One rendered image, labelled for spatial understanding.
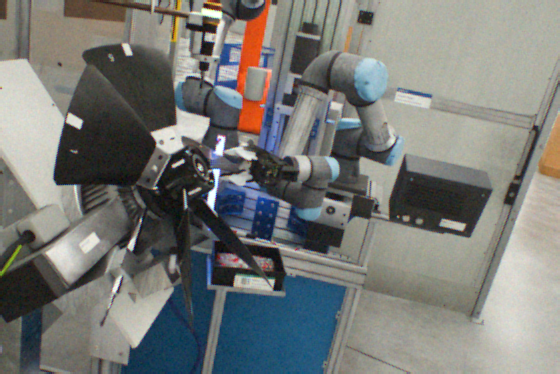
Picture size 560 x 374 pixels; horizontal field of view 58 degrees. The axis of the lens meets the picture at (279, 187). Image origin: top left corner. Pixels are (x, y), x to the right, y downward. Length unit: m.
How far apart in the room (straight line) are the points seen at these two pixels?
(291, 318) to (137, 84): 0.99
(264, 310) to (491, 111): 1.86
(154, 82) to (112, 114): 0.29
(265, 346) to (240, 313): 0.16
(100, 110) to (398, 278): 2.65
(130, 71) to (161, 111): 0.12
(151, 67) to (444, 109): 2.08
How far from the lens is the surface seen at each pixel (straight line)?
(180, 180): 1.13
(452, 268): 3.38
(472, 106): 3.09
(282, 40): 2.07
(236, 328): 1.88
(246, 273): 1.49
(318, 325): 1.83
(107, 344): 1.35
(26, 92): 1.32
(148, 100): 1.24
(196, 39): 1.20
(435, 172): 1.57
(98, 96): 0.98
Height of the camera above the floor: 1.59
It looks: 19 degrees down
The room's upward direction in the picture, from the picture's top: 12 degrees clockwise
